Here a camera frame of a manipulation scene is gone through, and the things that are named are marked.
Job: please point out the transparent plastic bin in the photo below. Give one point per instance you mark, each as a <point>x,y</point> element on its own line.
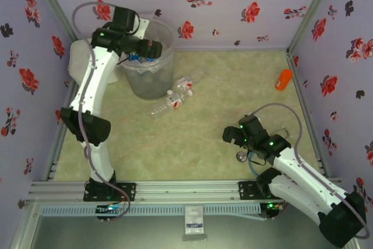
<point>151,82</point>

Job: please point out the white label card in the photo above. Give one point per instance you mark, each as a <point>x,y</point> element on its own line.
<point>193,217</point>

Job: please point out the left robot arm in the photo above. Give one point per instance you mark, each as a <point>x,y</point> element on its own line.
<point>93,80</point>

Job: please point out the clear bottle red-white label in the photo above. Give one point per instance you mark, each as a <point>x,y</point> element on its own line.
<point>186,81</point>
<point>175,101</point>

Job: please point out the white lidded storage box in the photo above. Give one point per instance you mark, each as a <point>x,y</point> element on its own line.
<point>75,59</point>

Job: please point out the clear plastic bin liner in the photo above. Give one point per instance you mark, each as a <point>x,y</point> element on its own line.
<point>166,56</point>

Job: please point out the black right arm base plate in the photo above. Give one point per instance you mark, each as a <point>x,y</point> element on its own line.
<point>247,190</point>

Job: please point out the orange pill bottle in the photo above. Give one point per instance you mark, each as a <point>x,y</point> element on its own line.
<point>284,79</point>

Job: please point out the aluminium corner post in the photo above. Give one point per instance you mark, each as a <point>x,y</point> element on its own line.
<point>57,7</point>
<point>311,10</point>

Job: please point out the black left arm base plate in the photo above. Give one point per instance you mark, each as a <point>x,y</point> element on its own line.
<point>128,190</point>

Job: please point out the aluminium lower frame bar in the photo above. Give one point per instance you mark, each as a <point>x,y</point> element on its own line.
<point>23,225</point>

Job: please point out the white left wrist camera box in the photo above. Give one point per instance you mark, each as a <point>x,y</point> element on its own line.
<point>144,27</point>

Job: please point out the aluminium front rail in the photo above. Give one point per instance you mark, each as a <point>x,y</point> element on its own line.
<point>186,190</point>

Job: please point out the blue-label white-cap plastic bottle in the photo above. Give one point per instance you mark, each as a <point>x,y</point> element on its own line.
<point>135,56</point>

